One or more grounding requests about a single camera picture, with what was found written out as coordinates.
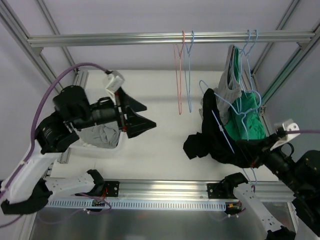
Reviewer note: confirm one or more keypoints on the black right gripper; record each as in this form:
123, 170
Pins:
261, 155

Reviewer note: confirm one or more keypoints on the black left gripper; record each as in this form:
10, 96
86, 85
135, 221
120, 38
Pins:
121, 114

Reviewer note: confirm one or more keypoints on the blue hanger of black top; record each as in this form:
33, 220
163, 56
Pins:
244, 129

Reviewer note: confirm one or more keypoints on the black tank top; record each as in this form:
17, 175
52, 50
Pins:
214, 140

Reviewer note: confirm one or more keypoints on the pink wire hanger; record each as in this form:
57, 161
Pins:
177, 53

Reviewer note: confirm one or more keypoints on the blue hanger of grey top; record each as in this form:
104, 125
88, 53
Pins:
187, 70

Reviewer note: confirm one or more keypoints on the dark grey tank top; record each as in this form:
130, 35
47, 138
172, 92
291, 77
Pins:
227, 87

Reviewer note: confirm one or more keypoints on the blue hanger of green top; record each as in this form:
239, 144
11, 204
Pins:
243, 62

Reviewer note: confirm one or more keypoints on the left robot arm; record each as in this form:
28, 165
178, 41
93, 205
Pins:
25, 191

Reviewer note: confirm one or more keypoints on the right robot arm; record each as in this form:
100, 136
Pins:
302, 177

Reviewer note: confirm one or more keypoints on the green tank top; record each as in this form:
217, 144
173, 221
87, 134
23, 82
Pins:
259, 131

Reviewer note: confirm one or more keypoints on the white plastic basket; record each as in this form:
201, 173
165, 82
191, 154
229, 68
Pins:
80, 146

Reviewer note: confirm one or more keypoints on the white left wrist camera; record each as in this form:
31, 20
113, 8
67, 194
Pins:
112, 82

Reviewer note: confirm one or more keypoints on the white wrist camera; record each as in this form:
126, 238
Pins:
285, 132
112, 82

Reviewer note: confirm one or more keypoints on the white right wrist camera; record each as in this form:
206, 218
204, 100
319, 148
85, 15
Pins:
285, 132

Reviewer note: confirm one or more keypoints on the white slotted cable duct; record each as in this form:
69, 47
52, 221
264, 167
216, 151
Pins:
130, 204

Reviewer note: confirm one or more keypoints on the aluminium hanging rail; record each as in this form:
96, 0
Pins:
119, 39

